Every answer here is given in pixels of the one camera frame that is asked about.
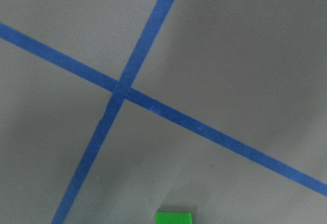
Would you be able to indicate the green block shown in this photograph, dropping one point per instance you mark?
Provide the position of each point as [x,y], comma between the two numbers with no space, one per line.
[173,218]

